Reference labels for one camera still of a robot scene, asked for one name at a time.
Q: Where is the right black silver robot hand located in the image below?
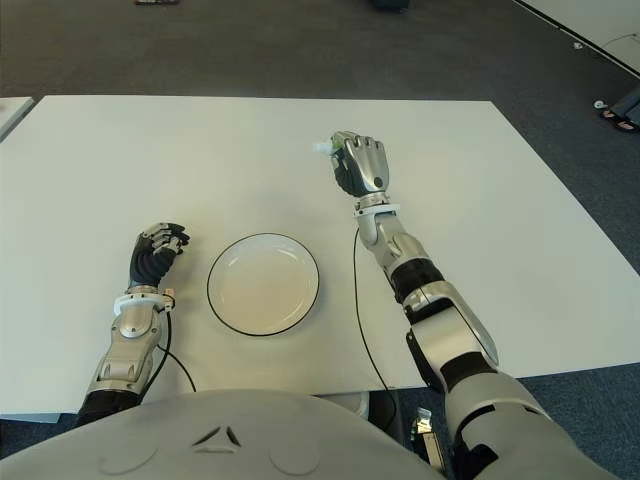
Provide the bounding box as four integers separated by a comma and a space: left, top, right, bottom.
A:
327, 130, 390, 199

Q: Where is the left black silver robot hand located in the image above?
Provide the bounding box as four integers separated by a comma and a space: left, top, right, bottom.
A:
127, 221, 192, 291

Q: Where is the white plate with black rim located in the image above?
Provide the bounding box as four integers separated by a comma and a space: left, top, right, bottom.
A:
206, 232, 321, 337

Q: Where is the grey robot torso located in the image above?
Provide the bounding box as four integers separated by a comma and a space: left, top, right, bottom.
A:
0, 392, 451, 480

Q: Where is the white side table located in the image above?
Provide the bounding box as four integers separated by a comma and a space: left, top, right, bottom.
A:
0, 96, 34, 142

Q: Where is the person's sandalled foot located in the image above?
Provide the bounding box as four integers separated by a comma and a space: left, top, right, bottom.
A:
599, 107, 640, 134

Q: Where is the person's leg in jeans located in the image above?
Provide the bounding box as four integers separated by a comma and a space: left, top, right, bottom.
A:
612, 87, 640, 122

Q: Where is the white floor platform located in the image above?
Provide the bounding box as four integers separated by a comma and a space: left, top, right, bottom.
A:
517, 0, 640, 77

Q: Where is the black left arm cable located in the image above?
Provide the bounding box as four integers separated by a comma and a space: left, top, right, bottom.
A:
155, 308, 199, 393

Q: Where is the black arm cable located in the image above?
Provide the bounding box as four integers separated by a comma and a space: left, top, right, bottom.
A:
352, 227, 397, 436
155, 308, 199, 393

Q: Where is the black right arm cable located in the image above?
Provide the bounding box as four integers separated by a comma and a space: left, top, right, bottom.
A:
352, 227, 397, 436

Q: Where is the silver metal bracket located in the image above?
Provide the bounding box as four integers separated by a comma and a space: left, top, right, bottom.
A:
409, 407, 447, 472

